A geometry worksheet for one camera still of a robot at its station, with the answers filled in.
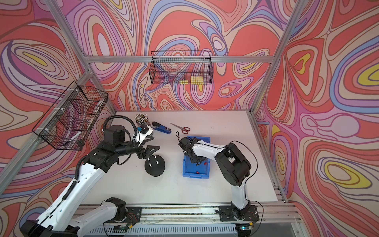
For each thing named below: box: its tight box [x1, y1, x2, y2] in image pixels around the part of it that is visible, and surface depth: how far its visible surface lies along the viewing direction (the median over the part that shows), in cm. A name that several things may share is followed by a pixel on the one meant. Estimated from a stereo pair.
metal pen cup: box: [134, 112, 152, 126], surface depth 95 cm
